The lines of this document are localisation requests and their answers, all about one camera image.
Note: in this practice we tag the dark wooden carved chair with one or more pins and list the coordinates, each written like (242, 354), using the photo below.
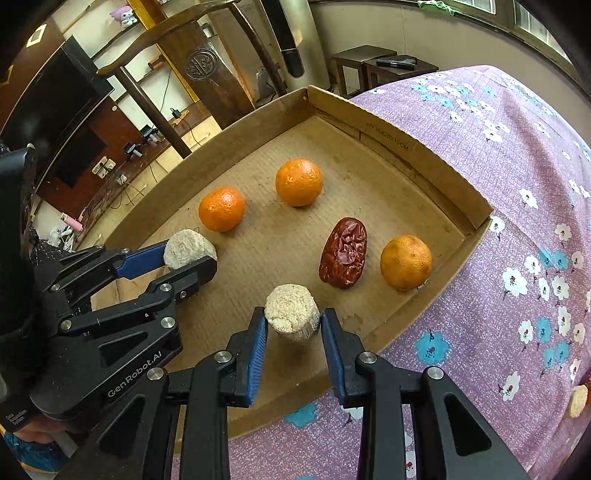
(203, 64)

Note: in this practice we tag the window with metal bars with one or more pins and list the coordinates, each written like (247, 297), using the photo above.
(508, 14)

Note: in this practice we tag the dried red date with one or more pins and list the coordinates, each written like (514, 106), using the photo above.
(344, 253)

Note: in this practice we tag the orange mandarin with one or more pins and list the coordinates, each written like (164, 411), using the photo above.
(405, 262)
(298, 182)
(221, 208)

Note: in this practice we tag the purple floral tablecloth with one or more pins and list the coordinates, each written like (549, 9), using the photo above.
(485, 323)

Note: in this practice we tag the white power strip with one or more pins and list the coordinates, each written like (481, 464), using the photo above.
(104, 166)

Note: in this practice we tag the black television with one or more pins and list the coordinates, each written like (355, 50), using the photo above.
(55, 120)

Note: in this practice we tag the green cloth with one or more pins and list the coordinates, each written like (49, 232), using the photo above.
(434, 4)

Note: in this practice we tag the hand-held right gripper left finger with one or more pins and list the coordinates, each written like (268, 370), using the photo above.
(257, 360)

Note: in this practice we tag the purple plush toy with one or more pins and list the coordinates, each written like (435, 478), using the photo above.
(123, 13)

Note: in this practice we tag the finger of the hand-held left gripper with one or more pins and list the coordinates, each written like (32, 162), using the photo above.
(138, 263)
(194, 274)

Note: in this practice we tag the low wooden television cabinet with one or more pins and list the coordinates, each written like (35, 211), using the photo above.
(203, 127)

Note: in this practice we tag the pink item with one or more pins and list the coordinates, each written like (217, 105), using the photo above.
(74, 224)

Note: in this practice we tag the black charger device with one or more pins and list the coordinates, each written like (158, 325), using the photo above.
(131, 150)
(150, 134)

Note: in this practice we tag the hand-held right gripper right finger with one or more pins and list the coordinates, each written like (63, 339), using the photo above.
(334, 355)

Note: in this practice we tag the dark wooden stool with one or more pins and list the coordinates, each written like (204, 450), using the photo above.
(355, 60)
(399, 71)

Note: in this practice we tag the beige puffed rice cake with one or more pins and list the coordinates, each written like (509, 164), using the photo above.
(189, 249)

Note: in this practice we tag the black remote control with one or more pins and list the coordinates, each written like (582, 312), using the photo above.
(396, 62)

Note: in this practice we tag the shallow cardboard box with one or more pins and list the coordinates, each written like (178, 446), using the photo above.
(277, 240)

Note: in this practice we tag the person's black tweed garment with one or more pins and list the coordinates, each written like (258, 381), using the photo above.
(44, 244)

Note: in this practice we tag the champagne tower air conditioner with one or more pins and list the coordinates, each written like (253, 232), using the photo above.
(295, 32)

